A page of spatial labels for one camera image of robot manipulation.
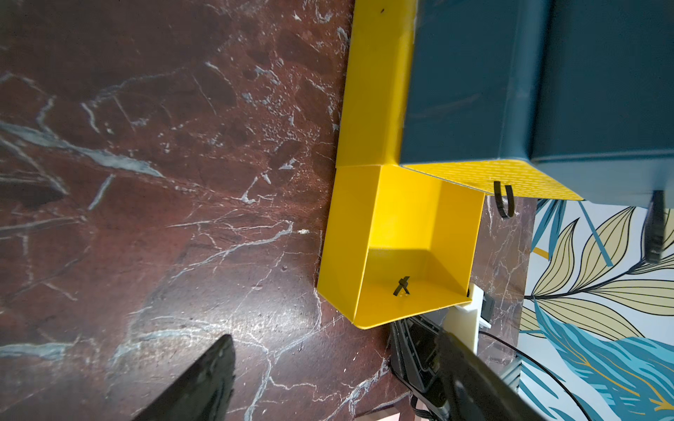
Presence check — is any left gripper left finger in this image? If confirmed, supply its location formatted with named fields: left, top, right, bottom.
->
left=135, top=334, right=235, bottom=420

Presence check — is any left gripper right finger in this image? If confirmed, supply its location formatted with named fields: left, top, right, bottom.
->
left=436, top=332, right=542, bottom=421

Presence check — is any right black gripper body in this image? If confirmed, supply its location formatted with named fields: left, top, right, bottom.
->
left=389, top=315, right=448, bottom=420

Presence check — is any teal yellow drawer cabinet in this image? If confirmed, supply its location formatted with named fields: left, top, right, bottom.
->
left=318, top=1, right=673, bottom=329

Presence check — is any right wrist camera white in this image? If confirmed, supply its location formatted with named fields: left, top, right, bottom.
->
left=442, top=283, right=495, bottom=354

